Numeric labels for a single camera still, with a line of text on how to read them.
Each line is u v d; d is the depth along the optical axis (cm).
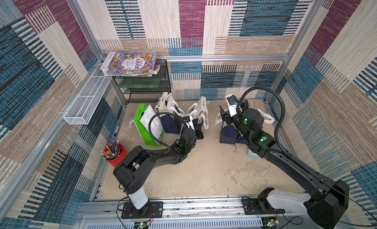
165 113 70
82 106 73
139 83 99
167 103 83
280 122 45
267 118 83
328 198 38
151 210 73
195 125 83
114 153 81
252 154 54
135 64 80
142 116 77
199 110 78
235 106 58
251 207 73
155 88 115
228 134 91
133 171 46
